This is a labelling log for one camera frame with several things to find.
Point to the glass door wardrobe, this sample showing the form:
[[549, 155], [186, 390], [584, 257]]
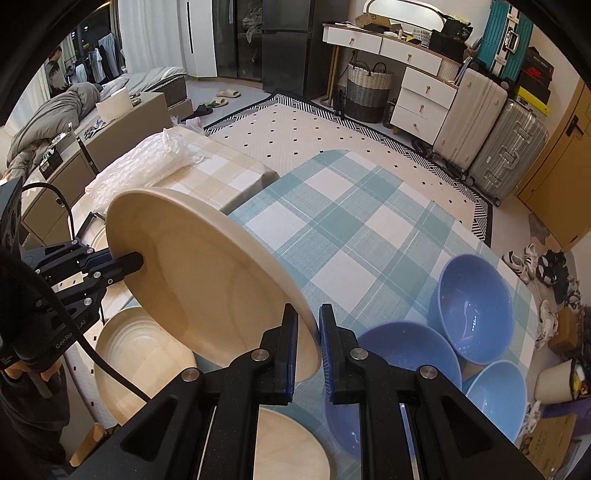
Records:
[[238, 38]]

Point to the oval mirror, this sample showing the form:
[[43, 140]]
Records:
[[415, 13]]

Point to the woven laundry basket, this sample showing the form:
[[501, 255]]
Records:
[[367, 91]]

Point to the white drawer cabinet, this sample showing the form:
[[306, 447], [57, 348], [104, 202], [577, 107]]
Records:
[[423, 105]]

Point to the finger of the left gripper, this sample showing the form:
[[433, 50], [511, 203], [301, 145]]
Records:
[[117, 269]]

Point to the silver suitcase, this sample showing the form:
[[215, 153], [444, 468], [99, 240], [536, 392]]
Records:
[[511, 148]]

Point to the beige suitcase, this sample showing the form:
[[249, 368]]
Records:
[[474, 112]]

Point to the grey blanket on sofa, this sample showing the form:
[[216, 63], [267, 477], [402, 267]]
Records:
[[75, 110]]

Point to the white trash bin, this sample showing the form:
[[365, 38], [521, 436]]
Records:
[[562, 383]]

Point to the black refrigerator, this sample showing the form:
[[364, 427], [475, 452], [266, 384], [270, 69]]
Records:
[[295, 59]]

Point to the dark blue bowl front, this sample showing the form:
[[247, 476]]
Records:
[[406, 346]]

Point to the bubble wrap bag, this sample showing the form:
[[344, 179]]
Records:
[[154, 159]]

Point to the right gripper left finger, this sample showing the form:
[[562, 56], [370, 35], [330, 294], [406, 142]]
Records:
[[204, 425]]

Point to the wooden door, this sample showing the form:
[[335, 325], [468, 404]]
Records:
[[557, 187]]

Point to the light blue bowl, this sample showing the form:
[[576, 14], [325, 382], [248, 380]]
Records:
[[500, 392]]

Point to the cardboard box on floor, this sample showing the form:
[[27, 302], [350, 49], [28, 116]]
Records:
[[546, 447]]

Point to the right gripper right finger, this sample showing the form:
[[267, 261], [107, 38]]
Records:
[[435, 434]]

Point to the white dressing desk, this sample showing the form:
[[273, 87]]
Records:
[[424, 68]]

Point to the stacked shoe boxes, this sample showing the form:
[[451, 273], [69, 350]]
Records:
[[532, 88]]

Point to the teal suitcase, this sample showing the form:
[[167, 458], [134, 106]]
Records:
[[505, 41]]

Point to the large beige plate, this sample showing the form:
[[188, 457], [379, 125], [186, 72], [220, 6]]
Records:
[[139, 349]]

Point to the dark blue bowl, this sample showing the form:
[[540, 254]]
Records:
[[472, 308], [406, 346]]

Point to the beige checkered tablecloth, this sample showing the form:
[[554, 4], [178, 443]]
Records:
[[224, 180]]

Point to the teal checkered tablecloth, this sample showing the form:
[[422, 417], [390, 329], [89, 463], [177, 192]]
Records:
[[355, 236]]

